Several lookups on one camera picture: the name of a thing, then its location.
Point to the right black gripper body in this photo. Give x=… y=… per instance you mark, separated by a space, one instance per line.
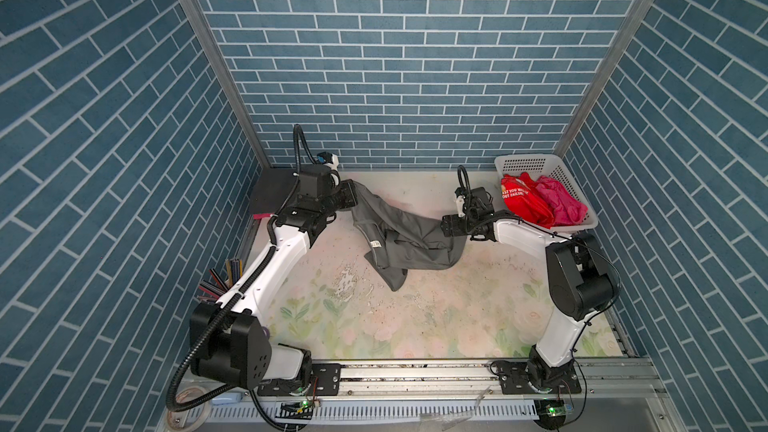
x=460 y=225

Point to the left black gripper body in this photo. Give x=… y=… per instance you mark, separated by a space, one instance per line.
x=336 y=198

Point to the white plastic laundry basket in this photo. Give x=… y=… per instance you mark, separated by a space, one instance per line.
x=552 y=166

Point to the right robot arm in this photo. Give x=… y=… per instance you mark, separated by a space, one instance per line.
x=581 y=281

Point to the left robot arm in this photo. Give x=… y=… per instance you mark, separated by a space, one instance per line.
x=228 y=339

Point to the folded dark grey t shirt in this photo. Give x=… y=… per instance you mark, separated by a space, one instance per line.
x=271 y=190

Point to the red printed t shirt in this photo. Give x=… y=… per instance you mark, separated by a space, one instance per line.
x=521 y=198

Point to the folded pink t shirt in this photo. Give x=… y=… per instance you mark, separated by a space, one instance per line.
x=261 y=215

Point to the cup of coloured pencils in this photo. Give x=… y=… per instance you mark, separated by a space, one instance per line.
x=216 y=282

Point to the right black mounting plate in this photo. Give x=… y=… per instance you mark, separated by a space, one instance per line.
x=522 y=378

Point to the black mounting plate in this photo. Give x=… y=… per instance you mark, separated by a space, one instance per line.
x=322 y=379
x=522 y=378

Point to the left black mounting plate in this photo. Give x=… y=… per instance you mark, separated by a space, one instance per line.
x=322 y=379

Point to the right green circuit board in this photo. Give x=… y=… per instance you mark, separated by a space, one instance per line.
x=551 y=415

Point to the green circuit board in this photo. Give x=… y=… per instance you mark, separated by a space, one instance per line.
x=551 y=415
x=302 y=410

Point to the left green circuit board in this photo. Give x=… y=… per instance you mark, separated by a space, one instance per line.
x=302 y=410

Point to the white ventilation grille strip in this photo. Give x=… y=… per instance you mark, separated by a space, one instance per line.
x=359 y=412

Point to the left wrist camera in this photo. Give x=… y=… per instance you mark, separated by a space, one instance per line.
x=328 y=159

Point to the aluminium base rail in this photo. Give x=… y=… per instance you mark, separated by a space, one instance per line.
x=447 y=379

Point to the left corner aluminium post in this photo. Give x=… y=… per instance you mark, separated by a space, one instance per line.
x=209 y=45

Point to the corner aluminium post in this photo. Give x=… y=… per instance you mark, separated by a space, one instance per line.
x=618 y=46
x=209 y=45

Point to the right corner aluminium post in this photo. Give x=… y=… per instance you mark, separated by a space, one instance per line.
x=618 y=46

